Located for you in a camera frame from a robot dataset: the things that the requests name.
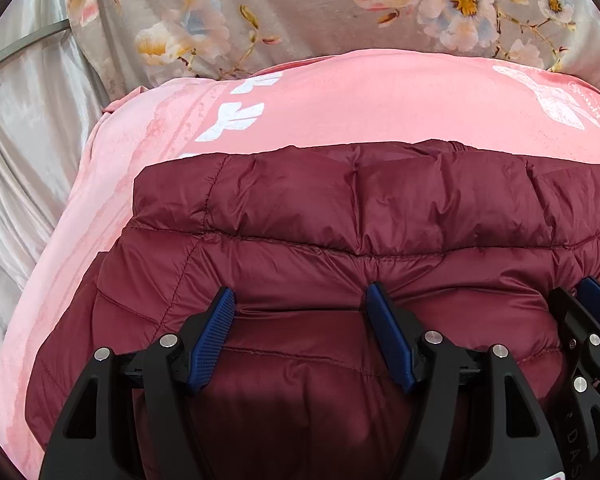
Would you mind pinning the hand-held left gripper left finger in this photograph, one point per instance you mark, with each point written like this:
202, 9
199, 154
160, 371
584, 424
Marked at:
211, 335

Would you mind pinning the pink printed blanket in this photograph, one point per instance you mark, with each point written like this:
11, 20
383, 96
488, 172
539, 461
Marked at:
355, 100

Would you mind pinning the white satin sheet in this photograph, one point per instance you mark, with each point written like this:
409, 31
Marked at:
25, 160

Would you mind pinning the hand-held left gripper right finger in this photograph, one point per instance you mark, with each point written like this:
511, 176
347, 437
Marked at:
387, 332

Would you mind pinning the maroon puffer jacket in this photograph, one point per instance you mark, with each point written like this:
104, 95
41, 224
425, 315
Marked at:
330, 240

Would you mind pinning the grey floral quilt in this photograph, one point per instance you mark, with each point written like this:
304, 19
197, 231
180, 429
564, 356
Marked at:
290, 0

